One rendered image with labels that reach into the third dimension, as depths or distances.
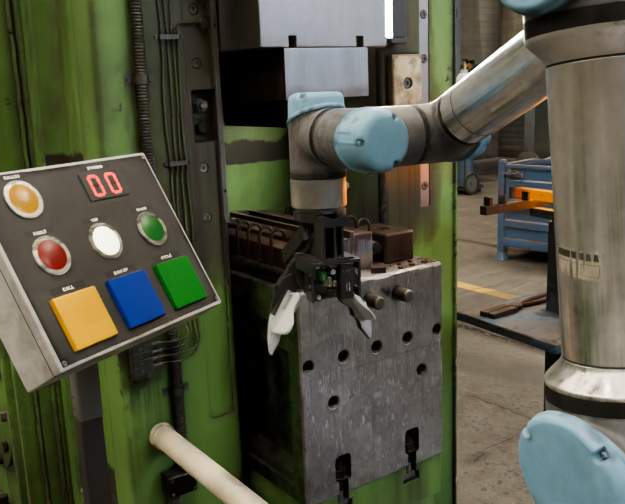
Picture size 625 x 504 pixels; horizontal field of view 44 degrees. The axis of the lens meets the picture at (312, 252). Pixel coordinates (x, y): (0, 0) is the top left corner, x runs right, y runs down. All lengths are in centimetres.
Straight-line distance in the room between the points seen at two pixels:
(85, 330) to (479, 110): 57
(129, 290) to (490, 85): 57
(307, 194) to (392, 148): 15
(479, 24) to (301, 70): 940
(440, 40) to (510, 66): 107
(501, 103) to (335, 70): 69
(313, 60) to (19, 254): 71
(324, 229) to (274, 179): 105
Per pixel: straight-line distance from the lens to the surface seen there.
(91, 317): 107
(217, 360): 164
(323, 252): 100
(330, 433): 159
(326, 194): 100
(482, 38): 1089
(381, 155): 89
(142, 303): 113
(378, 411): 166
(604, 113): 62
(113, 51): 147
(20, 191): 111
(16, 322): 106
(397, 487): 178
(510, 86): 87
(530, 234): 559
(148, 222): 122
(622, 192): 62
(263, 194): 202
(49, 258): 108
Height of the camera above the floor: 130
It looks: 12 degrees down
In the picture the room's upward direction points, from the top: 2 degrees counter-clockwise
